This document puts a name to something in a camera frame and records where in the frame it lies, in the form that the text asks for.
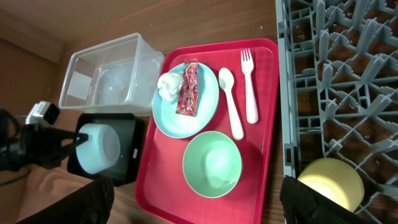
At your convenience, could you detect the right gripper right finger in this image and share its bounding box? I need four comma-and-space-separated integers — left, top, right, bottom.
280, 175, 369, 224

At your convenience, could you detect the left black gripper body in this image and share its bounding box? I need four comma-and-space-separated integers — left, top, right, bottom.
21, 124, 53, 169

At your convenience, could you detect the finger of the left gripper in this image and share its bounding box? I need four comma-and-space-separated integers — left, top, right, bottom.
43, 128, 88, 142
46, 139, 87, 168

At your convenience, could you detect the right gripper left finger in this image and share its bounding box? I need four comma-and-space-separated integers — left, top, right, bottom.
17, 177, 114, 224

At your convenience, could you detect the yellow cup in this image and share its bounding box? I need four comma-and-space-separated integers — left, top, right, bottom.
298, 158, 364, 212

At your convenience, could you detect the light blue bowl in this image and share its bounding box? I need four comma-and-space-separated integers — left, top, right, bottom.
76, 123, 121, 174

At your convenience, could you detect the white napkin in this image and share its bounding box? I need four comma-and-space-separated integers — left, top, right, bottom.
157, 72, 184, 103

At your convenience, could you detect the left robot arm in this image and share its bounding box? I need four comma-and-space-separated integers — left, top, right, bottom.
1, 109, 88, 172

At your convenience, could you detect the black waste tray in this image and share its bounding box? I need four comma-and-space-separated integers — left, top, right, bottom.
67, 113, 145, 187

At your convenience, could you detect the grey dishwasher rack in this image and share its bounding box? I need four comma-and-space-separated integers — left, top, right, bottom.
275, 0, 397, 223

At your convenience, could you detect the clear plastic bin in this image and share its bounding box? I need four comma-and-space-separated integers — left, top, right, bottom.
58, 33, 164, 116

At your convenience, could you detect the green bowl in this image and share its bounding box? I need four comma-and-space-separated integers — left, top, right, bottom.
182, 131, 243, 198

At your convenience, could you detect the light blue plate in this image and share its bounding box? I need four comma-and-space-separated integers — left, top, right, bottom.
152, 63, 220, 138

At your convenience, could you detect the red snack wrapper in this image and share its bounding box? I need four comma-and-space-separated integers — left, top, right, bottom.
176, 59, 198, 117

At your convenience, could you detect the white plastic spoon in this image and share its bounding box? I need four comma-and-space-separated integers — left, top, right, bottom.
218, 68, 244, 140

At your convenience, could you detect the white plastic fork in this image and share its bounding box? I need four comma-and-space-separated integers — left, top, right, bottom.
241, 49, 259, 124

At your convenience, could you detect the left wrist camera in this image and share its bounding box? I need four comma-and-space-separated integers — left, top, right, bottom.
25, 101, 60, 127

